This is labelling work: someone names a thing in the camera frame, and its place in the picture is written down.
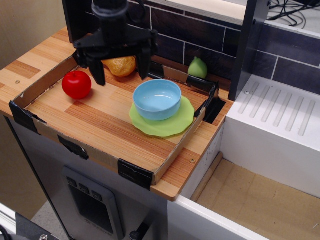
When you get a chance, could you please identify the dark grey vertical post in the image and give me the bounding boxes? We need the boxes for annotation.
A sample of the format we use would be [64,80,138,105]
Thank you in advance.
[228,0,270,101]

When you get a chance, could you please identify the grey toy oven door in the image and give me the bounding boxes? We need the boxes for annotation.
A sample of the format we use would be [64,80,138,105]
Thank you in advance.
[62,166,125,240]

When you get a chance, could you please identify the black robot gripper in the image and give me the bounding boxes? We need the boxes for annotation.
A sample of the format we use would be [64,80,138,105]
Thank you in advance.
[73,0,158,86]

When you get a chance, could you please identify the cardboard fence with black tape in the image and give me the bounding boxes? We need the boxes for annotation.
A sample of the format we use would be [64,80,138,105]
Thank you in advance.
[10,57,232,199]

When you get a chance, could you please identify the toy chicken drumstick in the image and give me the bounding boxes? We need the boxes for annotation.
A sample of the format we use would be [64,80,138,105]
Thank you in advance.
[102,56,137,77]

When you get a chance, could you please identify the green toy pear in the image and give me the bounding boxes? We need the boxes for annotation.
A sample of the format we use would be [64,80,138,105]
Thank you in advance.
[188,57,208,79]

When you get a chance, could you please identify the white toy sink basin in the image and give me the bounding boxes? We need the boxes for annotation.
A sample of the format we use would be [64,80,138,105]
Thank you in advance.
[168,76,320,240]

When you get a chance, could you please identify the light green plate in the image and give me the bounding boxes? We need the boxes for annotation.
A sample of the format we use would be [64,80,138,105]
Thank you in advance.
[129,96,195,138]

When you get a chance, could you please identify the red toy apple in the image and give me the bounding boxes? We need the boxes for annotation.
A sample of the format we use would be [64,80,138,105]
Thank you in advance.
[62,70,92,100]

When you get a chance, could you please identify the black cables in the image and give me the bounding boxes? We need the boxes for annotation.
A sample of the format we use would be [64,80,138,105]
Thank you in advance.
[266,0,320,29]

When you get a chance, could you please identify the light blue bowl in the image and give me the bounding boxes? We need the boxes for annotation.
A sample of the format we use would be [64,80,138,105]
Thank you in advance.
[133,79,182,121]

